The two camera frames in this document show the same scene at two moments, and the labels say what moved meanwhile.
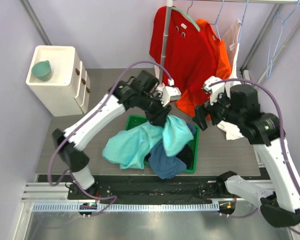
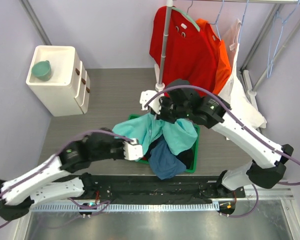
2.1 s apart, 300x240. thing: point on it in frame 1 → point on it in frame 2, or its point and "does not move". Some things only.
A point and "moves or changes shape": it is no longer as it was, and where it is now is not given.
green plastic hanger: (186, 15) does not move
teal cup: (42, 70) does not move
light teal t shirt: (129, 148) moves or changes shape
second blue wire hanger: (242, 22) does not move
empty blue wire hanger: (268, 76) does not move
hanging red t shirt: (190, 57) does not move
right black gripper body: (218, 112) → (170, 113)
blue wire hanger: (216, 21) does not move
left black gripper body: (155, 111) → (116, 151)
